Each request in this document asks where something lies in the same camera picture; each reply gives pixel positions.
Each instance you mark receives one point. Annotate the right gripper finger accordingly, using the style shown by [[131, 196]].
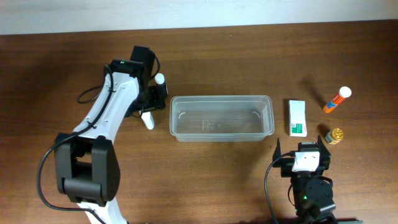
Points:
[[324, 152], [277, 153]]

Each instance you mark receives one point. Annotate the black bottle white cap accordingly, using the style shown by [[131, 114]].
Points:
[[161, 85]]

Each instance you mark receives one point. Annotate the white green medicine box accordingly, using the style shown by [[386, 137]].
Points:
[[297, 121]]

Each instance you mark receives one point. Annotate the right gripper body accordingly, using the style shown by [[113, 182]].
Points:
[[286, 165]]

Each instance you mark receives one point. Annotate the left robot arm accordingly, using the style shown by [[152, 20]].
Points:
[[87, 169]]

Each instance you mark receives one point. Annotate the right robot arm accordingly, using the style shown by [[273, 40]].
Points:
[[312, 192]]

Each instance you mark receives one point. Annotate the clear white tube bottle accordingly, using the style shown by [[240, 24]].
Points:
[[148, 120]]

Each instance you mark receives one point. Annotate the orange vitamin tube white cap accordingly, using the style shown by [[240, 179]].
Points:
[[344, 93]]

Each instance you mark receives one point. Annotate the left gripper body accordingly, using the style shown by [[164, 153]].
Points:
[[158, 98]]

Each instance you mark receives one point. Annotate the clear plastic container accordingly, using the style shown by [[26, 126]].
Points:
[[221, 118]]

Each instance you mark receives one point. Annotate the small gold lid jar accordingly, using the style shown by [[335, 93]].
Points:
[[334, 136]]

